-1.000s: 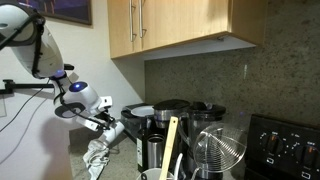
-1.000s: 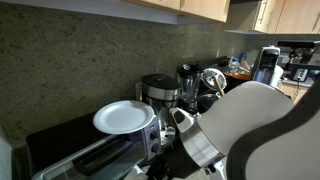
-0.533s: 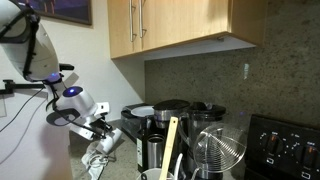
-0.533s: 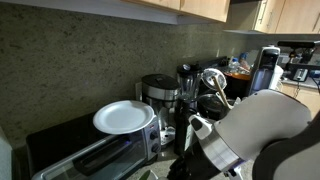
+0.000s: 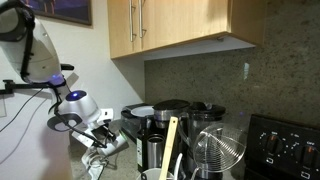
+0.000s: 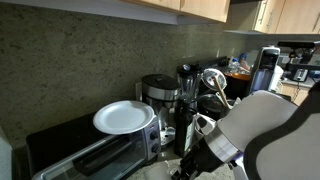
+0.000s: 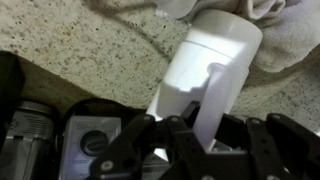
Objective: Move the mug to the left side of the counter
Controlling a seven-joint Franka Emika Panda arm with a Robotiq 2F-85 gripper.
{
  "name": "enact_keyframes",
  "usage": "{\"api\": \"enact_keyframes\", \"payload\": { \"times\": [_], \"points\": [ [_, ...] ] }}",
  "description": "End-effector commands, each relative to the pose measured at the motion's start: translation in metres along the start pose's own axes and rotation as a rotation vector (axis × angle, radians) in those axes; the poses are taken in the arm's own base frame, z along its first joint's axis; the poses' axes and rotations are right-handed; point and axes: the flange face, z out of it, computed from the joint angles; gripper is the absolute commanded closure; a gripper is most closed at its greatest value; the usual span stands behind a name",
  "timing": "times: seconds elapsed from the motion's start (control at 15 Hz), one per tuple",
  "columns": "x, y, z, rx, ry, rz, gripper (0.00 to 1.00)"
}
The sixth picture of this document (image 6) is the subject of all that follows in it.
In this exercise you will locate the dark bottle white label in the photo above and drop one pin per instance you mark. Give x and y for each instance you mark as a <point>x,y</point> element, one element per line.
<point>183,133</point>

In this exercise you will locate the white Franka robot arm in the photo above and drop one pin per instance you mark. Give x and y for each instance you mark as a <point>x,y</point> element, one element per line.
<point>273,133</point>

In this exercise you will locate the dark round pot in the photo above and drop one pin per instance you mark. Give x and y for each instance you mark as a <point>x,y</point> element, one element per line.
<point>210,105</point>

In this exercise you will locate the black silver toaster oven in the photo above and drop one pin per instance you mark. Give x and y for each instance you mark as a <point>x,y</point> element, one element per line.
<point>83,156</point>

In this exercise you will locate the small silver toaster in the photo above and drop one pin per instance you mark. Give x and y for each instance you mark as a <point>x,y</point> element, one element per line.
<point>299,75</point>

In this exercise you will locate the wooden corner upper cabinet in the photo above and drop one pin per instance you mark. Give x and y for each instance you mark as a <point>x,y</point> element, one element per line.
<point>290,16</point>

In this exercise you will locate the black camera on stand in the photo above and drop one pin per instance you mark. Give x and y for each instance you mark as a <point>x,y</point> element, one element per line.
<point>300,45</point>

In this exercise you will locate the white plate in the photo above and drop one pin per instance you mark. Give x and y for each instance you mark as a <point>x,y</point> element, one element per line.
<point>123,116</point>

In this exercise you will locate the steel black coffee maker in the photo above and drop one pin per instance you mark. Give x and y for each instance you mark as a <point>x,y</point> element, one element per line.
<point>160,90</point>

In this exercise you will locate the wooden lower cabinet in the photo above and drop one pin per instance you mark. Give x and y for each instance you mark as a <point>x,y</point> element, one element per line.
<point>296,93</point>

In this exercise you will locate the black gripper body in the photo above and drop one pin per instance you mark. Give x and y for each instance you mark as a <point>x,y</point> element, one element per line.
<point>200,160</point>

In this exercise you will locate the silver pod coffee machine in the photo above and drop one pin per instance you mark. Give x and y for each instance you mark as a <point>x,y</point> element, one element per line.
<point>265,71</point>

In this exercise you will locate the white jug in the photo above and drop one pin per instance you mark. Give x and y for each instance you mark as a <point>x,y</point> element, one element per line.
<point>276,78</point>

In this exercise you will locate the black lidded blender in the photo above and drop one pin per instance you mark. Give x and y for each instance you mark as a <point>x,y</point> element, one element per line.
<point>189,81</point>

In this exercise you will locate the white bowl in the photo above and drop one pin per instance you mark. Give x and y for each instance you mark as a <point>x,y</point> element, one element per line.
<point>206,125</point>

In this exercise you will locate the wooden spatula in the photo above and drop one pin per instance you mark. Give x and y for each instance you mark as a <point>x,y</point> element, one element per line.
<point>221,91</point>

